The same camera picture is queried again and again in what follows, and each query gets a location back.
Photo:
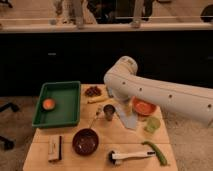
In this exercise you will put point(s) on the green plastic tray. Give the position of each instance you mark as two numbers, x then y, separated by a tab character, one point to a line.
67	105

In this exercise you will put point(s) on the grey folded cloth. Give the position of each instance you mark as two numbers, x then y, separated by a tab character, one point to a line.
127	117

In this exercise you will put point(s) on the orange fruit in tray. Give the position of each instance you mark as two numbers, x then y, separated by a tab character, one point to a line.
48	104

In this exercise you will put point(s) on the metal spoon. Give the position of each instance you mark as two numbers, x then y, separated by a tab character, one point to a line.
97	113

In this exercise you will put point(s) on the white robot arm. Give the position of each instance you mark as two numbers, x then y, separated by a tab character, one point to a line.
191	101

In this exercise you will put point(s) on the wooden scrub brush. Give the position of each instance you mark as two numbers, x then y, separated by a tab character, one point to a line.
54	152

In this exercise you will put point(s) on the white handled dish brush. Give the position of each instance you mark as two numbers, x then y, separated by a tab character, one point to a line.
117	158

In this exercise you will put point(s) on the metal cup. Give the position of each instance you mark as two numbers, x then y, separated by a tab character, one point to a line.
109	111

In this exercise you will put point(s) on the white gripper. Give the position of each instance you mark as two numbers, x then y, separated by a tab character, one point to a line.
125	106

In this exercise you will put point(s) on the light green plastic cup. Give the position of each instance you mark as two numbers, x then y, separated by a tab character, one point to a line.
152	124

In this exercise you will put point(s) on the green pea pod toy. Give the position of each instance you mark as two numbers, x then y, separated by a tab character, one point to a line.
161	157

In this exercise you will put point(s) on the orange plastic bowl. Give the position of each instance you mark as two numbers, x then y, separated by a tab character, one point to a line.
142	107

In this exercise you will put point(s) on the dark maroon bowl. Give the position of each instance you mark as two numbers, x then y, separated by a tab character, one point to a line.
85	142

